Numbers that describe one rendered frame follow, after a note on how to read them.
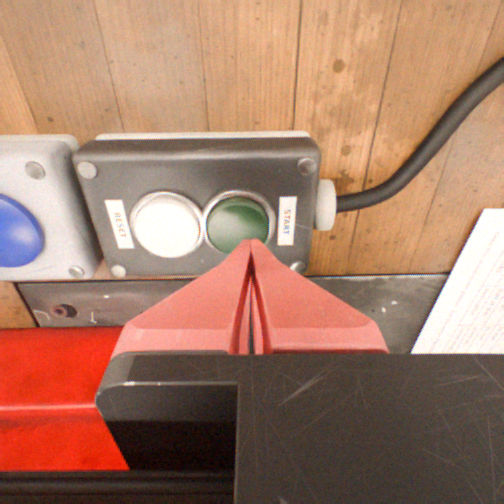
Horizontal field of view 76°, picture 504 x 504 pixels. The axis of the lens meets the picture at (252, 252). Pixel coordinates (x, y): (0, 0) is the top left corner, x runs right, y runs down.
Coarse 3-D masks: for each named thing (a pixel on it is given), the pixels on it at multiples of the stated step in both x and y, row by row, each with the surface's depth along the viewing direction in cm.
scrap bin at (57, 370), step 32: (0, 352) 21; (32, 352) 21; (64, 352) 21; (96, 352) 21; (0, 384) 20; (32, 384) 20; (64, 384) 20; (96, 384) 20; (0, 416) 29; (32, 416) 29; (64, 416) 29; (96, 416) 29; (0, 448) 27; (32, 448) 27; (64, 448) 27; (96, 448) 27
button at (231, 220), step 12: (216, 204) 14; (228, 204) 14; (240, 204) 14; (252, 204) 14; (216, 216) 14; (228, 216) 14; (240, 216) 14; (252, 216) 14; (264, 216) 14; (216, 228) 15; (228, 228) 15; (240, 228) 15; (252, 228) 15; (264, 228) 15; (216, 240) 15; (228, 240) 15; (240, 240) 15; (264, 240) 15; (228, 252) 15
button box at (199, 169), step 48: (480, 96) 14; (96, 144) 14; (144, 144) 14; (192, 144) 14; (240, 144) 14; (288, 144) 14; (432, 144) 15; (96, 192) 14; (144, 192) 14; (192, 192) 14; (240, 192) 14; (288, 192) 14; (384, 192) 16; (288, 240) 16
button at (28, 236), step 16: (0, 208) 14; (16, 208) 14; (0, 224) 14; (16, 224) 14; (32, 224) 14; (0, 240) 15; (16, 240) 15; (32, 240) 15; (0, 256) 15; (16, 256) 15; (32, 256) 15
